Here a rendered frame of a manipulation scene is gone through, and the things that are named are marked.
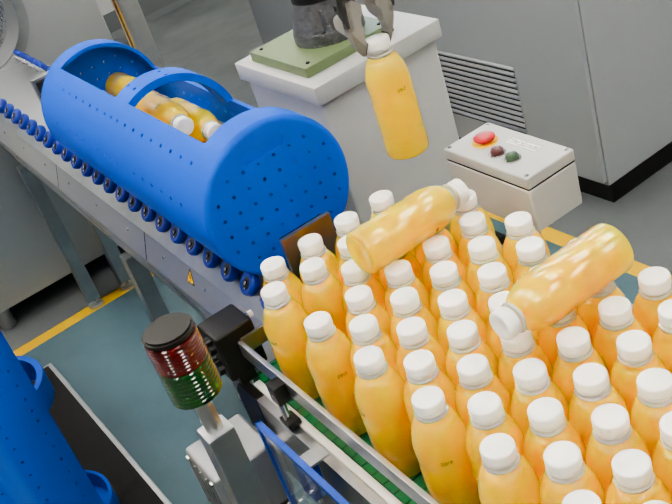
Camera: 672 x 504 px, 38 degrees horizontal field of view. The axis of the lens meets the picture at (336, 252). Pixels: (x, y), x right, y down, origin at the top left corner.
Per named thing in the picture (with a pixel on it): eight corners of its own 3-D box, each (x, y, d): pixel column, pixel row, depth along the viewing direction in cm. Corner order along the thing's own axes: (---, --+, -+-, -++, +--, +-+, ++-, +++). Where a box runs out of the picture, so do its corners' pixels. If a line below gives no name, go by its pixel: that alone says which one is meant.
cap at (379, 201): (396, 195, 159) (394, 186, 158) (391, 209, 156) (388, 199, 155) (374, 198, 160) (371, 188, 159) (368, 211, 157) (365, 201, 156)
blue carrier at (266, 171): (172, 122, 248) (126, 18, 233) (369, 223, 179) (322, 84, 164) (73, 177, 238) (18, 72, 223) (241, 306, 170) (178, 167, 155)
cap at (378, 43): (361, 50, 149) (357, 39, 148) (382, 39, 150) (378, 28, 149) (374, 54, 146) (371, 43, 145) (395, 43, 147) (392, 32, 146)
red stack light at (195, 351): (193, 335, 118) (181, 310, 116) (217, 356, 113) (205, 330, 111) (147, 364, 116) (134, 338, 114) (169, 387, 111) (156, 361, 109)
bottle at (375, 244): (343, 224, 137) (443, 163, 144) (340, 252, 143) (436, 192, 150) (375, 259, 134) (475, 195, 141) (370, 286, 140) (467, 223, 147)
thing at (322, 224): (342, 266, 175) (321, 208, 168) (349, 271, 173) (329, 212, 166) (296, 295, 171) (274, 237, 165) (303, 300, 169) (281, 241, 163)
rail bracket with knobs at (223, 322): (260, 343, 167) (240, 296, 162) (281, 360, 162) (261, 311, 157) (211, 375, 164) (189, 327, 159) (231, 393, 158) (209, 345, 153)
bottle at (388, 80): (379, 156, 159) (347, 51, 150) (414, 136, 161) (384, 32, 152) (403, 168, 153) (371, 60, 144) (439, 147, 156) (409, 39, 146)
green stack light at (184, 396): (208, 366, 121) (193, 336, 118) (231, 388, 116) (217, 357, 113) (163, 395, 119) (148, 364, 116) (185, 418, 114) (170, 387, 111)
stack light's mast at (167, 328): (224, 402, 124) (178, 304, 116) (248, 425, 119) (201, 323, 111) (182, 430, 122) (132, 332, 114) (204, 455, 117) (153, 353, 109)
